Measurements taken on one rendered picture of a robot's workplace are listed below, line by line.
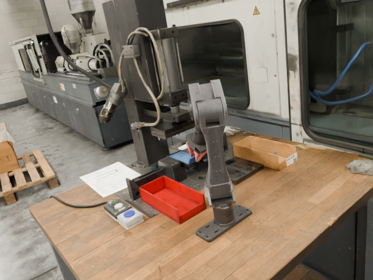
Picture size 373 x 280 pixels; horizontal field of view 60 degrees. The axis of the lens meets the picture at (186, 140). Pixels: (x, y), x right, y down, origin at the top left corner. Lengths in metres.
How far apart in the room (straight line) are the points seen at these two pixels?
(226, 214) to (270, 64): 0.95
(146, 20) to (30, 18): 9.28
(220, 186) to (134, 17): 0.72
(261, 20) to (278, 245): 1.14
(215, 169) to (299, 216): 0.32
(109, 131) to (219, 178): 3.60
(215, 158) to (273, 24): 0.93
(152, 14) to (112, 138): 3.33
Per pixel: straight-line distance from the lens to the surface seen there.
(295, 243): 1.01
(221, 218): 1.05
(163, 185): 1.34
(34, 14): 10.57
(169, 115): 1.33
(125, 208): 1.23
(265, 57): 1.77
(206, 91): 0.96
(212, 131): 0.91
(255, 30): 1.80
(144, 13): 1.33
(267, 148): 1.53
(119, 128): 4.56
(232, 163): 1.43
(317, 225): 1.08
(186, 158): 1.37
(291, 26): 1.59
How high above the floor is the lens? 1.53
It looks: 20 degrees down
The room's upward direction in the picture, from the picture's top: 10 degrees counter-clockwise
